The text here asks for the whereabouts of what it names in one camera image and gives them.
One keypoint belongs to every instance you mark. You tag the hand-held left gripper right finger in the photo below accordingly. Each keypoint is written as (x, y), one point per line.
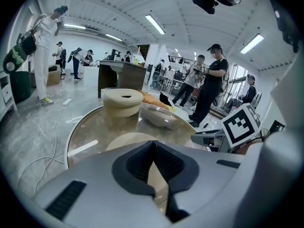
(209, 174)

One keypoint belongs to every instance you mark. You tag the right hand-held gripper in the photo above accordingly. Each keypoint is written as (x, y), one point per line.
(240, 125)

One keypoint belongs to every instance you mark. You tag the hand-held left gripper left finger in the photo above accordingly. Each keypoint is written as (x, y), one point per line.
(95, 174)

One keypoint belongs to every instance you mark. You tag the round glass-top side table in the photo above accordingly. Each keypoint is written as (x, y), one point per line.
(95, 129)

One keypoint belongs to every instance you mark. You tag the black power adapter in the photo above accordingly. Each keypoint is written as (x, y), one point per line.
(206, 126)

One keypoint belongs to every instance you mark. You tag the white round floor sofa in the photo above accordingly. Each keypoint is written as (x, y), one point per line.
(159, 120)

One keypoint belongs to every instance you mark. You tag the orange cushion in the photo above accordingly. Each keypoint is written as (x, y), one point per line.
(152, 100)

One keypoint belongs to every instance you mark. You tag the white power strip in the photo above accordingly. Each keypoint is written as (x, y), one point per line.
(67, 101)

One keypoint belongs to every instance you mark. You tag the black balcony railing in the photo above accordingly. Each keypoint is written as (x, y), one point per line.
(183, 59)

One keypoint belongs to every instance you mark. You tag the dark wooden washbasin cabinet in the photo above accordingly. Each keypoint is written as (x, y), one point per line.
(130, 77)

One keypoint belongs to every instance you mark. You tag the cardboard box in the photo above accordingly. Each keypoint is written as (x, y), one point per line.
(54, 76)

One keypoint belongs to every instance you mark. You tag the ceiling tube light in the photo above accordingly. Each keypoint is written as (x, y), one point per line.
(114, 37)
(251, 43)
(74, 26)
(155, 24)

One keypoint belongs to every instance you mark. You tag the dark green bin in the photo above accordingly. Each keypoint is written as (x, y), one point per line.
(21, 87)

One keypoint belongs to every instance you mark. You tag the white cabinet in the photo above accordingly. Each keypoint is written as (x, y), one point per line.
(6, 96)

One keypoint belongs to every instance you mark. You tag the green black backpack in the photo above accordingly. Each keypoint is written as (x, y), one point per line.
(20, 51)

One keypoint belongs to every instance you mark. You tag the white cube pedestal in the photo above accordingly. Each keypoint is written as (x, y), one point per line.
(91, 77)

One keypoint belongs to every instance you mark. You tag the black head-mounted camera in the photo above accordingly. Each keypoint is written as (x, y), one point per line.
(204, 0)

